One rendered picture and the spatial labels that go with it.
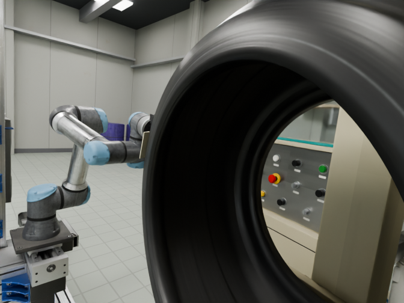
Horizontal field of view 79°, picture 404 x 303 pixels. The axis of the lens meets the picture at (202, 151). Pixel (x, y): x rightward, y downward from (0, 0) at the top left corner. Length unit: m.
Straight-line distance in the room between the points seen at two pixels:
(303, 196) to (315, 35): 1.01
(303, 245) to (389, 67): 1.04
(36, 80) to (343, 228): 7.72
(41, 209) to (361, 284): 1.21
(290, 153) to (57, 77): 7.35
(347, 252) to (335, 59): 0.54
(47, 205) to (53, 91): 6.77
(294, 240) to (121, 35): 8.29
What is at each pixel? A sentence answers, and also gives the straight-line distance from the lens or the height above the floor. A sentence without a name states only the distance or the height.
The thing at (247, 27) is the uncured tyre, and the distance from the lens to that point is 0.29.
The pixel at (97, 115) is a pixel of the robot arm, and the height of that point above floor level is 1.30.
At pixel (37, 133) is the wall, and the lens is 7.95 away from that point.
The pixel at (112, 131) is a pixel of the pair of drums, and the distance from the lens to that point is 6.66.
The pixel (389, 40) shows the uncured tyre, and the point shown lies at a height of 1.39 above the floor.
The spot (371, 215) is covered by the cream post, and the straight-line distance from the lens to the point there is 0.64.
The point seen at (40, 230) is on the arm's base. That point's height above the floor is 0.76.
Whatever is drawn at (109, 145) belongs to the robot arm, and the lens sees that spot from 0.81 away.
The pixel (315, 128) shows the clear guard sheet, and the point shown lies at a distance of 1.13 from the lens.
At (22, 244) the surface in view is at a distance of 1.37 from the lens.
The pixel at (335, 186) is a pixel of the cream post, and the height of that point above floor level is 1.20.
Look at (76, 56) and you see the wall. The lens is 8.23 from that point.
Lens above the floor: 1.33
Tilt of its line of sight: 7 degrees down
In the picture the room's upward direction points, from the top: 6 degrees clockwise
